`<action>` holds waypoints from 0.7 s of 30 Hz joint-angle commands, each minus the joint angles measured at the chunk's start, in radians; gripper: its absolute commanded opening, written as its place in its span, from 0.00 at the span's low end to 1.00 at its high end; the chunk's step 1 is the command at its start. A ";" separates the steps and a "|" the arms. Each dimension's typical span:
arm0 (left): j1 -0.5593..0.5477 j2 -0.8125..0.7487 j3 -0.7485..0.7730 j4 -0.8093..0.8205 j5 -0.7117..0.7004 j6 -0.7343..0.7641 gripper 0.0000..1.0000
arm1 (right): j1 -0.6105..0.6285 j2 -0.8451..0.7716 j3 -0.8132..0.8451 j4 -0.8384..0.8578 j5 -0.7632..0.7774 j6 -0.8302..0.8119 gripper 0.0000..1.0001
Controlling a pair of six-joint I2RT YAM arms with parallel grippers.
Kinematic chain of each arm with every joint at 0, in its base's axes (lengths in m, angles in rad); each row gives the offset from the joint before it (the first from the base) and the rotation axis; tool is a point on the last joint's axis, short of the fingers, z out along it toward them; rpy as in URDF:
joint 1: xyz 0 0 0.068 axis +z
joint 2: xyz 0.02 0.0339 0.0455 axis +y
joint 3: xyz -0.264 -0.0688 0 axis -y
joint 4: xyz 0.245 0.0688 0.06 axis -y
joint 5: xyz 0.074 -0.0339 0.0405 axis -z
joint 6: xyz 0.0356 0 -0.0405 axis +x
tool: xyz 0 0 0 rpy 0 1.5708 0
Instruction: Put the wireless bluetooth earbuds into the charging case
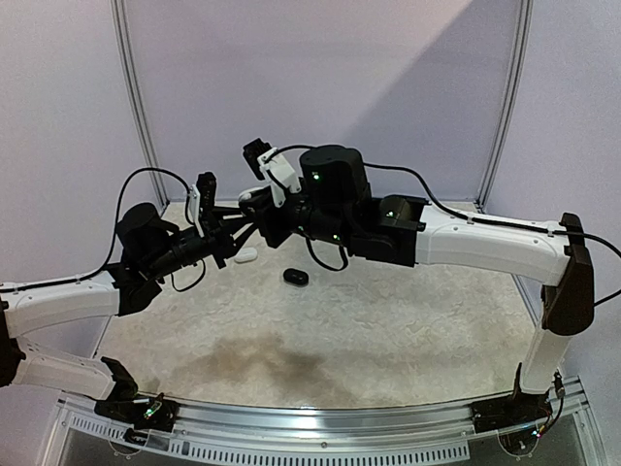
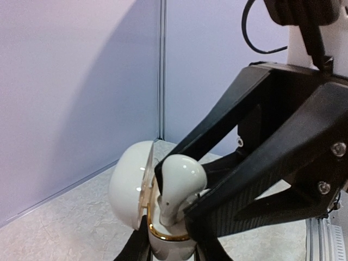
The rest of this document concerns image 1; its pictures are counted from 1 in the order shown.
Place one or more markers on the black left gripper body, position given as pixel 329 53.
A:
pixel 214 238

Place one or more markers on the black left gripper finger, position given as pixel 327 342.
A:
pixel 234 233
pixel 226 211

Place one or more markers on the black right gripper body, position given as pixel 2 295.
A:
pixel 269 219

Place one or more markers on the white oval charging case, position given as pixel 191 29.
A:
pixel 246 255

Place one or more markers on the small white charging case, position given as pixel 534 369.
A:
pixel 253 199

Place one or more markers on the black oval charging case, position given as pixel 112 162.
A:
pixel 296 277

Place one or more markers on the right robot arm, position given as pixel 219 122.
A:
pixel 327 197

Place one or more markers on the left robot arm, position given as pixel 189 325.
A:
pixel 152 249

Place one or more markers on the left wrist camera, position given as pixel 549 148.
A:
pixel 201 201

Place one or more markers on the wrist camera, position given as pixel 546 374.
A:
pixel 269 164
pixel 201 201

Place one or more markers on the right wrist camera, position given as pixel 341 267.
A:
pixel 269 164

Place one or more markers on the aluminium table front rail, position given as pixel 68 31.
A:
pixel 217 434

